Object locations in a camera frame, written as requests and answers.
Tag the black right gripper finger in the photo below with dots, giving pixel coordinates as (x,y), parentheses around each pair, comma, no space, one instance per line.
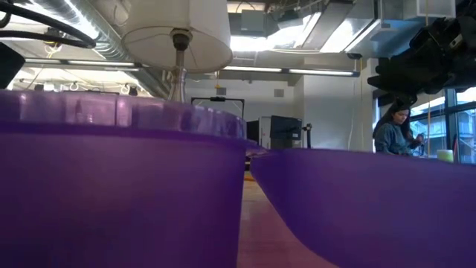
(403,98)
(405,76)

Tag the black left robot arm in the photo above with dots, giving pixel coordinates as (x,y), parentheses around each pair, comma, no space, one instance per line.
(9,67)

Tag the grey ceiling unit box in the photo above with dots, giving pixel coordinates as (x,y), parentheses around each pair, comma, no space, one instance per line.
(253,20)

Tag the person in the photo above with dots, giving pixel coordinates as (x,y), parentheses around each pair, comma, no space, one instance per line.
(392,137)

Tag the dark framed window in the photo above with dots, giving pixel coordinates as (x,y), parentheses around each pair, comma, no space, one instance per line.
(461,130)

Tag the yellow-green cup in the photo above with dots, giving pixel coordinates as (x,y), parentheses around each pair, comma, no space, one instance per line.
(445,155)

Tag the right purple plastic bowl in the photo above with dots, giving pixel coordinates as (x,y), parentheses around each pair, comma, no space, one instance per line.
(372,208)

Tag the long ceiling light strip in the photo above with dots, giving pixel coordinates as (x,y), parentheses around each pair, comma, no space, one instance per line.
(82,63)
(290,70)

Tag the black computer monitor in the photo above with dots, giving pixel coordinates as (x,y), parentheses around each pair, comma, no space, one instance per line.
(284,130)

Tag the white shade table lamp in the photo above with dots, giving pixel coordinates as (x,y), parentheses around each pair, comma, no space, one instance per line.
(148,18)

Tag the rectangular metal air duct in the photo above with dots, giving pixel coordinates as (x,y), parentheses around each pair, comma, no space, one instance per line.
(353,33)

